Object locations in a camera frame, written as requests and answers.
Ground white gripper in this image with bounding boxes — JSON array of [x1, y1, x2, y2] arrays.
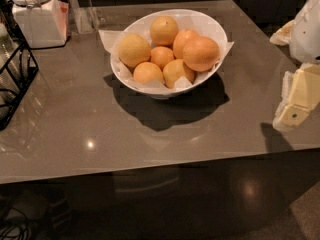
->
[[270, 0, 320, 131]]

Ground large orange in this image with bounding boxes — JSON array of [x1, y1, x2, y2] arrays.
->
[[183, 36, 220, 72]]

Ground white paper bowl liner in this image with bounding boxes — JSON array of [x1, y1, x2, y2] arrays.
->
[[98, 12, 235, 94]]

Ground back right orange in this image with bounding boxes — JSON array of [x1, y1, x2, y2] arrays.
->
[[172, 29, 199, 59]]

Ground front centre orange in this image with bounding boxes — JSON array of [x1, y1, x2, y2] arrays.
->
[[163, 59, 195, 89]]

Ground white ceramic bowl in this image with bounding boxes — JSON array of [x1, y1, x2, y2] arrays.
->
[[110, 9, 233, 99]]

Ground centre small orange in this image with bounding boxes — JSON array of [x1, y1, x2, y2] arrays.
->
[[150, 46, 175, 69]]

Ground top back orange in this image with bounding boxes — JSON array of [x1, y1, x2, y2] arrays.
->
[[149, 16, 179, 46]]

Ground front left orange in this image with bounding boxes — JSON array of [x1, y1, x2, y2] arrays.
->
[[133, 62, 164, 83]]

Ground left yellow orange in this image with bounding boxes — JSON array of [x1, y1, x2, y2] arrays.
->
[[118, 34, 151, 68]]

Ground clear acrylic stand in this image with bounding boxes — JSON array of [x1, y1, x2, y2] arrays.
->
[[68, 0, 99, 34]]

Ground white lidded canister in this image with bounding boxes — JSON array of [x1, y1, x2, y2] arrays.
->
[[12, 0, 68, 49]]

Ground black wire rack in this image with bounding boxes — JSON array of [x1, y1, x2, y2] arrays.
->
[[0, 0, 39, 130]]

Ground black floor cables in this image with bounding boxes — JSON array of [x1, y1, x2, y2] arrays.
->
[[0, 197, 38, 240]]

